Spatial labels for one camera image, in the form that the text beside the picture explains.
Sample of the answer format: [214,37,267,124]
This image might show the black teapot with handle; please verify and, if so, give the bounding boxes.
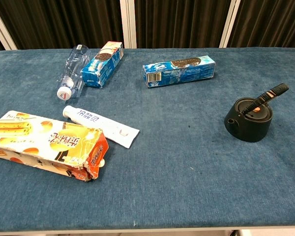
[224,83,290,143]

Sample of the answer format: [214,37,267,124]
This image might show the white toothpaste tube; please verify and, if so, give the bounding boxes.
[62,105,140,149]

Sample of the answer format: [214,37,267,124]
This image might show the blue table cloth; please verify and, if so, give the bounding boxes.
[0,47,295,233]

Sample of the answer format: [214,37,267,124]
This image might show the blue cookie box pink end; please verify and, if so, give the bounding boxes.
[80,41,124,89]

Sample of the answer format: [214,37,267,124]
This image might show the clear plastic water bottle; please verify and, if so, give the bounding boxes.
[56,44,91,101]

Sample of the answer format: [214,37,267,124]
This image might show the orange egg roll snack box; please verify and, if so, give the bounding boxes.
[0,110,109,182]

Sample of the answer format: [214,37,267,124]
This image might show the white frame post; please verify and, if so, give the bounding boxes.
[119,0,138,49]
[218,0,241,48]
[0,2,17,51]

